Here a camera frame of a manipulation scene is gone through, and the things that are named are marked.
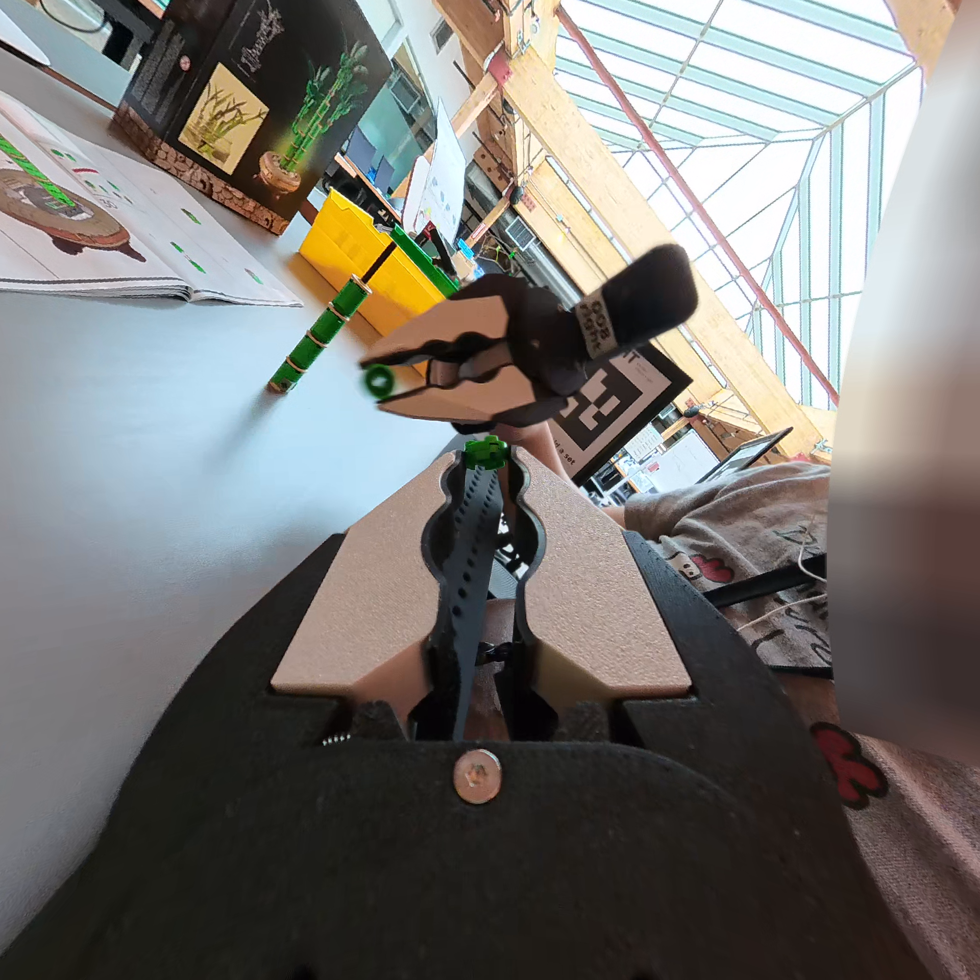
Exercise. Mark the grey desk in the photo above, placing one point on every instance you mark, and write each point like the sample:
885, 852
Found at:
153, 536

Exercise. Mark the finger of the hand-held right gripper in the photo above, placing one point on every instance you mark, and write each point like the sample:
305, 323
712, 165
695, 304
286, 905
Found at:
452, 325
467, 402

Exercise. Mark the white sign board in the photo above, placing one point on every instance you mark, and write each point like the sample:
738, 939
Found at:
444, 168

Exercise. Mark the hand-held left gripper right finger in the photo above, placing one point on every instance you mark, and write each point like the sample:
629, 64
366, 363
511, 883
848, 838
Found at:
597, 605

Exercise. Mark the black perforated toy rod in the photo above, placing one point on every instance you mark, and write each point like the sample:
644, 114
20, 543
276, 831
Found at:
471, 551

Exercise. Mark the black toy set box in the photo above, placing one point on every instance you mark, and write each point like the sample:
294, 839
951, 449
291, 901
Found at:
230, 76

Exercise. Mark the yellow plastic bin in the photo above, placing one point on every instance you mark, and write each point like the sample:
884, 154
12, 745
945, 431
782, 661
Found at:
352, 245

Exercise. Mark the grey printed shirt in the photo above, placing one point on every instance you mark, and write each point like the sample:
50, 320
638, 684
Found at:
735, 520

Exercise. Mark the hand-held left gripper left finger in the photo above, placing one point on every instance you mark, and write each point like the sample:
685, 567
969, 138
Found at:
360, 605

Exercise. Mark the green toy bamboo stalk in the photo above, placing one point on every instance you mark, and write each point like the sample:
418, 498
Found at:
314, 341

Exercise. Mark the open instruction booklet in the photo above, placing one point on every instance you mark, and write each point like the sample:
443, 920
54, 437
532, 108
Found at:
115, 253

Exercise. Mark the person's right hand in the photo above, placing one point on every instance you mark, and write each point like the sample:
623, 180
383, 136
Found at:
545, 452

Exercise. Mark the small green toy connector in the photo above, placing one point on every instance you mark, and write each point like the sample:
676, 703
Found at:
484, 452

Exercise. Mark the green plastic bin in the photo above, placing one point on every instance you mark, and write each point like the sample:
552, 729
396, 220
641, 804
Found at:
417, 256

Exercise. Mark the black laptop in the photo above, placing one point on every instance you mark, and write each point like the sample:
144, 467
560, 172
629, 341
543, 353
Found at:
746, 452

